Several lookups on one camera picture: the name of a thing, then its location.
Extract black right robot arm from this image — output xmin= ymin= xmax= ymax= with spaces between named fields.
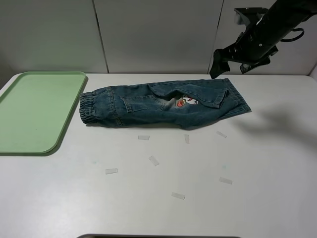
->
xmin=210 ymin=0 xmax=317 ymax=79

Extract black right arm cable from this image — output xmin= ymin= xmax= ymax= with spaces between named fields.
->
xmin=279 ymin=27 xmax=305 ymax=42

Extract blue children's denim shorts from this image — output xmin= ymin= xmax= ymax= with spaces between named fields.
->
xmin=79 ymin=78 xmax=251 ymax=130

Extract light green plastic tray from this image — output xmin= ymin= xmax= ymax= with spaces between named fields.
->
xmin=0 ymin=72 xmax=86 ymax=154

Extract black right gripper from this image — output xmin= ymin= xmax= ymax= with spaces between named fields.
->
xmin=209 ymin=24 xmax=278 ymax=79

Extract clear tape strip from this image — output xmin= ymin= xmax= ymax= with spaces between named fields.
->
xmin=149 ymin=156 xmax=159 ymax=166
xmin=219 ymin=177 xmax=233 ymax=185
xmin=216 ymin=131 xmax=227 ymax=138
xmin=184 ymin=134 xmax=190 ymax=144
xmin=105 ymin=168 xmax=118 ymax=175
xmin=138 ymin=135 xmax=150 ymax=140
xmin=171 ymin=192 xmax=185 ymax=200

